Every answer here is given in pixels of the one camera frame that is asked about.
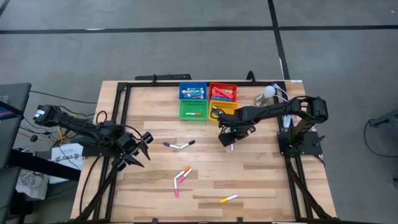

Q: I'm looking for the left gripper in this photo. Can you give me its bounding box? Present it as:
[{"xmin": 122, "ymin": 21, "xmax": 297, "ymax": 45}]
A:
[{"xmin": 112, "ymin": 131, "xmax": 154, "ymax": 172}]

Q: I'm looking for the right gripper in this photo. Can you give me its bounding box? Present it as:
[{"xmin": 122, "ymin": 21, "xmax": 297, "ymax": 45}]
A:
[{"xmin": 217, "ymin": 113, "xmax": 257, "ymax": 148}]

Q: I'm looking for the pink highlighter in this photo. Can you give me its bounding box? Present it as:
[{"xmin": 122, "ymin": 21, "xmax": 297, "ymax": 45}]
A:
[
  {"xmin": 212, "ymin": 86, "xmax": 233, "ymax": 100},
  {"xmin": 213, "ymin": 86, "xmax": 234, "ymax": 100}
]

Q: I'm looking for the orange thin marker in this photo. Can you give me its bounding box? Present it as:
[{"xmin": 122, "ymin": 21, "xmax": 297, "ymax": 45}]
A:
[{"xmin": 174, "ymin": 165, "xmax": 192, "ymax": 180}]

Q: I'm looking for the black thin marker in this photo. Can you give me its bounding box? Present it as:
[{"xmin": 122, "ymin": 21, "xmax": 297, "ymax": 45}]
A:
[{"xmin": 179, "ymin": 139, "xmax": 197, "ymax": 151}]

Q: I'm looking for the yellow plastic basket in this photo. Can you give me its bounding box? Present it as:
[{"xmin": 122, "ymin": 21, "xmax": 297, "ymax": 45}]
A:
[{"xmin": 207, "ymin": 100, "xmax": 239, "ymax": 124}]

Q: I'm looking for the red plastic basket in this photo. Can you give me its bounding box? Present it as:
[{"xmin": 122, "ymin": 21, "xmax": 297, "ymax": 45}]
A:
[{"xmin": 208, "ymin": 82, "xmax": 238, "ymax": 103}]

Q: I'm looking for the green plastic basket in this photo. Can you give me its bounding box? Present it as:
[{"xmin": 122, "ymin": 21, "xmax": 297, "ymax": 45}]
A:
[{"xmin": 178, "ymin": 99, "xmax": 209, "ymax": 122}]

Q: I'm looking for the white bulb lamp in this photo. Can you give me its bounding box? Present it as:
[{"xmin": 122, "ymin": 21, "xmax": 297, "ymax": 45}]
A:
[{"xmin": 254, "ymin": 85, "xmax": 277, "ymax": 108}]

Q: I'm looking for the blue plastic basket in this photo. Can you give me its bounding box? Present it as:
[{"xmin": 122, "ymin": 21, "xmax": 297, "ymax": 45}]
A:
[{"xmin": 178, "ymin": 82, "xmax": 208, "ymax": 101}]

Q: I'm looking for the white paper sheet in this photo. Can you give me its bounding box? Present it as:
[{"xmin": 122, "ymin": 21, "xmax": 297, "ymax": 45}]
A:
[{"xmin": 50, "ymin": 142, "xmax": 85, "ymax": 185}]

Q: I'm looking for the black power strip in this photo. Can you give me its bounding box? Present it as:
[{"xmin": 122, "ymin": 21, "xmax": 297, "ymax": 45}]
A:
[{"xmin": 134, "ymin": 73, "xmax": 193, "ymax": 82}]

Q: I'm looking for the black beam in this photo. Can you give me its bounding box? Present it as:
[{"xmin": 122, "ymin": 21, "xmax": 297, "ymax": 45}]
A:
[{"xmin": 8, "ymin": 148, "xmax": 82, "ymax": 182}]

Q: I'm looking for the white patterned bag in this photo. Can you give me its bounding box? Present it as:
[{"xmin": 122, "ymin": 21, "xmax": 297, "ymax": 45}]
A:
[{"xmin": 14, "ymin": 169, "xmax": 51, "ymax": 200}]

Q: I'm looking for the grey desk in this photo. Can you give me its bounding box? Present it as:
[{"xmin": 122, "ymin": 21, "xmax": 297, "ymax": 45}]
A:
[{"xmin": 0, "ymin": 82, "xmax": 32, "ymax": 224}]

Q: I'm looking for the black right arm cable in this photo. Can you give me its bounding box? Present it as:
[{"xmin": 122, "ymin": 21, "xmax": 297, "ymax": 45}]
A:
[{"xmin": 210, "ymin": 106, "xmax": 226, "ymax": 121}]

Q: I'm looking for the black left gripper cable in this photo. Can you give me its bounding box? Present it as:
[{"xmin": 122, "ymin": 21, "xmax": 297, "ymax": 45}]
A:
[{"xmin": 95, "ymin": 110, "xmax": 144, "ymax": 141}]

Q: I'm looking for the black floor cable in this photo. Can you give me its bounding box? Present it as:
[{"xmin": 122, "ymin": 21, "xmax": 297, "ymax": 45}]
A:
[
  {"xmin": 29, "ymin": 89, "xmax": 100, "ymax": 105},
  {"xmin": 363, "ymin": 119, "xmax": 398, "ymax": 159}
]

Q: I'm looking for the yellow floor cable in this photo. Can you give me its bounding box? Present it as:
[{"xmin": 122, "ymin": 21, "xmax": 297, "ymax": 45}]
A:
[{"xmin": 57, "ymin": 123, "xmax": 78, "ymax": 144}]

